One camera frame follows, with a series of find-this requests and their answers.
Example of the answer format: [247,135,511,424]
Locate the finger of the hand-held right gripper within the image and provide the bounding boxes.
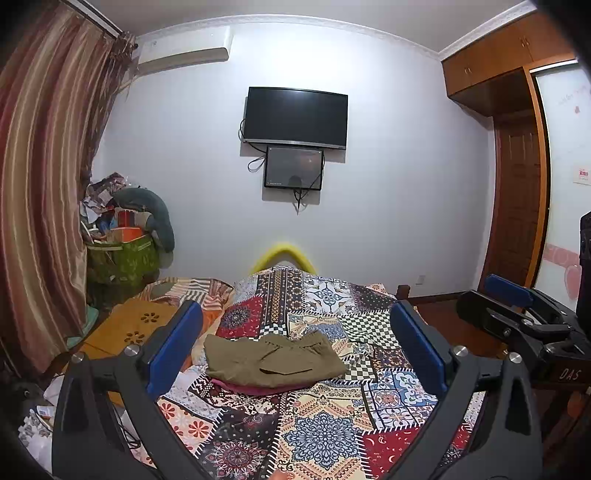
[482,274,578,325]
[456,290,574,345]

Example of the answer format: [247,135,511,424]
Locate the striped brown curtain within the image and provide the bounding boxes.
[0,4,139,384]

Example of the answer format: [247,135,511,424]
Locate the yellow curved cushion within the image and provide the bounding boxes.
[249,241,317,275]

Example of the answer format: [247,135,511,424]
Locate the small black monitor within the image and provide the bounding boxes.
[264,145,324,191]

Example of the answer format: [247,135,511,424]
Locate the orange striped blanket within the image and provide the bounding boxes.
[139,276,234,337]

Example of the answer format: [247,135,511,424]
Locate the white air conditioner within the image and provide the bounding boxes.
[134,27,230,75]

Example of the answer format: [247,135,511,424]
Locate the wooden overhead cabinet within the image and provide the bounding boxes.
[441,11,580,116]

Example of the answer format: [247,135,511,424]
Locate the pile of papers and boxes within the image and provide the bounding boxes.
[78,173,153,245]

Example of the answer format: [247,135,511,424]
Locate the black upright object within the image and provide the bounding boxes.
[578,215,591,315]

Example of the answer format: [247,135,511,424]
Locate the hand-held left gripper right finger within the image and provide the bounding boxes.
[383,299,543,480]

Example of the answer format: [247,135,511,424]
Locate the black wall television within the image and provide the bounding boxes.
[242,86,349,151]

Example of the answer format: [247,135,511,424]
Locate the wooden lap desk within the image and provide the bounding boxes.
[76,298,185,409]

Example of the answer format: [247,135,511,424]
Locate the patchwork printed blanket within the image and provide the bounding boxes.
[154,265,490,480]

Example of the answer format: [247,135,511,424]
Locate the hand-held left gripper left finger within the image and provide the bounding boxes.
[52,300,218,480]

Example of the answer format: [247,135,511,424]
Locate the pink pants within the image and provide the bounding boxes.
[210,377,319,397]

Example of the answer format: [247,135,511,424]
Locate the olive green pants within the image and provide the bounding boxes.
[204,332,348,388]

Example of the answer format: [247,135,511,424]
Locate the pink heart sticker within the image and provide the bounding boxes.
[545,244,583,301]

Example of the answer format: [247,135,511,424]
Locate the white bags on floor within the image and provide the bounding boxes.
[18,383,63,464]

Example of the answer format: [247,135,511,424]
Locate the white sliding wardrobe door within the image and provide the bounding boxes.
[536,62,591,315]

